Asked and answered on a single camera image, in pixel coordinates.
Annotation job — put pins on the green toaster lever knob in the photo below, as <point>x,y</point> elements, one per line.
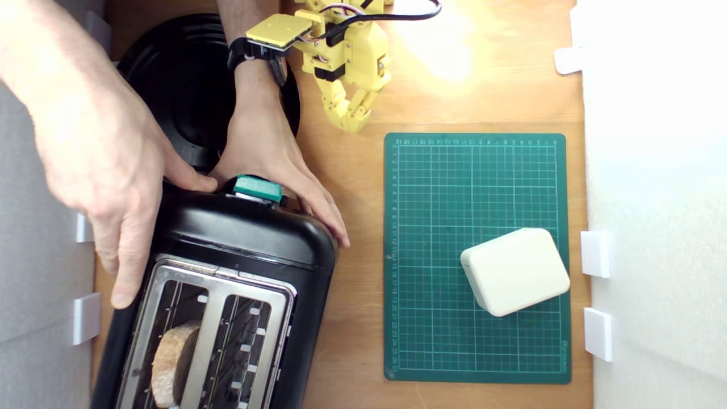
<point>258,187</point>

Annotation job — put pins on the black two-slot toaster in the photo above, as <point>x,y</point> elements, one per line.
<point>244,233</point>

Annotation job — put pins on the person's left hand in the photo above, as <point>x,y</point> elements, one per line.
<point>261,130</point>

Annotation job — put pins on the person's right hand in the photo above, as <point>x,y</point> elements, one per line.
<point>102,159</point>

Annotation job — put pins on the black wristwatch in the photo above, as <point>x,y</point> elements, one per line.
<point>244,51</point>

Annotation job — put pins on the green cutting mat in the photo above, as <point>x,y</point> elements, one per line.
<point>454,187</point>

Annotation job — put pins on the black plate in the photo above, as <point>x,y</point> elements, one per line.
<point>187,91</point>

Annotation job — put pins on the white block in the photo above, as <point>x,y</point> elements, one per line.
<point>514,272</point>

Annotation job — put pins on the brown bread slice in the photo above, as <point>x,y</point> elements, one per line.
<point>170,363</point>

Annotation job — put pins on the yellow gripper camera housing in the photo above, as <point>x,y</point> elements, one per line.
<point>278,29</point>

